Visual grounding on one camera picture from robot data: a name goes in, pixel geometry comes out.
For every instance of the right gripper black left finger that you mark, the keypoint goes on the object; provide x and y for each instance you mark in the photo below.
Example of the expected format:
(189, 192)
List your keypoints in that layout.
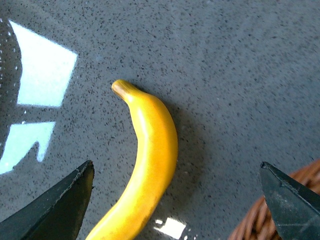
(57, 214)

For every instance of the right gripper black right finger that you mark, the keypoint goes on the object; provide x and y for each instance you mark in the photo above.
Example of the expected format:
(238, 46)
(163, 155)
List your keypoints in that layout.
(294, 208)

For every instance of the yellow banana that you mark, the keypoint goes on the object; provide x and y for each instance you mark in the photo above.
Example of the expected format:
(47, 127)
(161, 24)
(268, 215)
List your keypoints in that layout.
(156, 160)

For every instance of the right brown wicker basket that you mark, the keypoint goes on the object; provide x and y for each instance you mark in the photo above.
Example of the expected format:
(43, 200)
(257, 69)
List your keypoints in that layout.
(258, 223)

